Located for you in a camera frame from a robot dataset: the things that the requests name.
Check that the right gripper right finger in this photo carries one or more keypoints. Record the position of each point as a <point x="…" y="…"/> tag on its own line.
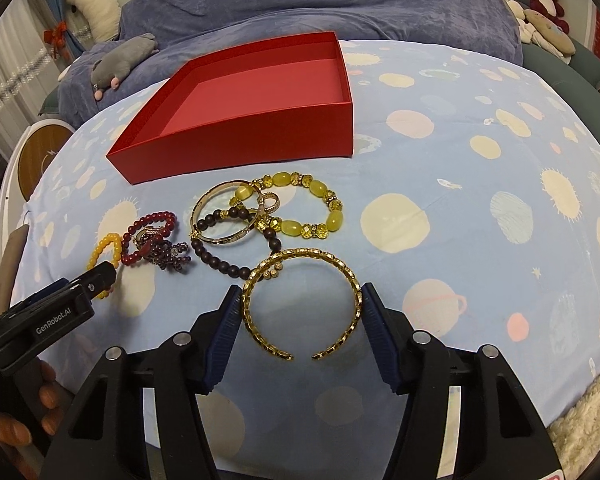
<point x="502" y="436"/>

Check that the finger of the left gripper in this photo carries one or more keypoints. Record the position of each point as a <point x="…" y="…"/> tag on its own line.
<point x="94" y="281"/>
<point x="53" y="297"/>

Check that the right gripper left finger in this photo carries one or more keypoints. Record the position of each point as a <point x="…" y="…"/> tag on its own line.
<point x="102" y="435"/>

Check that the thin gold bangle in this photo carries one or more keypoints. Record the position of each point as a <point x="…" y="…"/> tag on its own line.
<point x="248" y="208"/>

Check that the person's left hand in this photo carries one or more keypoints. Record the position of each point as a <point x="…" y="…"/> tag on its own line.
<point x="40" y="406"/>

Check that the brown cardboard piece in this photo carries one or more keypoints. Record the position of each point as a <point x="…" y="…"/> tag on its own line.
<point x="10" y="264"/>

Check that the cream fluffy rug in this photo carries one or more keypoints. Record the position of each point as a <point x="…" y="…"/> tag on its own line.
<point x="576" y="434"/>

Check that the white round wooden device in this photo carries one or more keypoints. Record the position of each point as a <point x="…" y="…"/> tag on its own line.
<point x="36" y="149"/>

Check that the gold hoop earring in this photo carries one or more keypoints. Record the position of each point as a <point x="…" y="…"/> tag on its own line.
<point x="268" y="202"/>

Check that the grey mouse plush toy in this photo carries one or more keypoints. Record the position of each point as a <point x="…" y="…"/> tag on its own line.
<point x="112" y="69"/>

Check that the white curtain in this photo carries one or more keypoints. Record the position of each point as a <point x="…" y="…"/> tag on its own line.
<point x="27" y="72"/>

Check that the light blue planet bedsheet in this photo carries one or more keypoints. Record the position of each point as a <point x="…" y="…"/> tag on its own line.
<point x="472" y="203"/>

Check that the red bow decoration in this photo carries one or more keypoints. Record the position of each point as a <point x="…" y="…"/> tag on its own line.
<point x="56" y="41"/>

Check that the red cardboard tray box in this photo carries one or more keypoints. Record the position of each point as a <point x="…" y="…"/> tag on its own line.
<point x="273" y="100"/>

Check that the white sheep plush toy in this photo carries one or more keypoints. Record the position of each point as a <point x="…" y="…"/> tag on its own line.
<point x="102" y="17"/>

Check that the purple-blue plush blanket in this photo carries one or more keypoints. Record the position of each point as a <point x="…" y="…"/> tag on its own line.
<point x="185" y="29"/>

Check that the beige plush toy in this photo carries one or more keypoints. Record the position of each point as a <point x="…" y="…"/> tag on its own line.
<point x="535" y="28"/>

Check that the green bed frame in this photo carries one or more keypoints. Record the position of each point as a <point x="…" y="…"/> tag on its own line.
<point x="577" y="82"/>

